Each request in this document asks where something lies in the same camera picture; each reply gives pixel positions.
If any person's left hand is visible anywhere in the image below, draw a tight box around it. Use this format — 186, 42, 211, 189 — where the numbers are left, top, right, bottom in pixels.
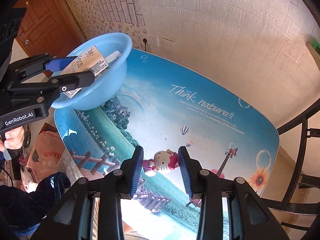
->
0, 126, 24, 152

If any brown wooden door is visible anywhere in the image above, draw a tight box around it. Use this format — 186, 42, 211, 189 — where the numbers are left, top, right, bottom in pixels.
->
13, 0, 87, 78

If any Hello Kitty figurine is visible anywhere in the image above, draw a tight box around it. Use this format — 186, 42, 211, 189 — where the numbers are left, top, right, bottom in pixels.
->
142, 149, 180, 174

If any light blue plastic basin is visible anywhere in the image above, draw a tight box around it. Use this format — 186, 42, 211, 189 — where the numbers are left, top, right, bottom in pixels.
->
52, 33, 132, 111

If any yellow shelf table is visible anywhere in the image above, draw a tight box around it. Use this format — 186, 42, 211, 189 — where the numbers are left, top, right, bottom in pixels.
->
260, 41, 320, 233

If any pink printed sack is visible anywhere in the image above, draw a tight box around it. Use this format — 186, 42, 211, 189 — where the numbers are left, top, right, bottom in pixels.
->
27, 131, 65, 180

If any printed blue folding table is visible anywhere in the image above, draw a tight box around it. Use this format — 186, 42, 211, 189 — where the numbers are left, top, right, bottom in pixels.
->
54, 49, 279, 239

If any white spoon packet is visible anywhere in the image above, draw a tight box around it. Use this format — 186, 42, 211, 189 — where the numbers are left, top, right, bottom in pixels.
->
105, 50, 121, 64

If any wall socket plate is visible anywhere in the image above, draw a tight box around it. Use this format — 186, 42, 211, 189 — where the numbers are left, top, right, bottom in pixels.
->
143, 36, 161, 47

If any dark blue sleeve forearm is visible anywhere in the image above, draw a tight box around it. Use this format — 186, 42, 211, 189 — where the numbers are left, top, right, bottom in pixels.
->
1, 172, 71, 239

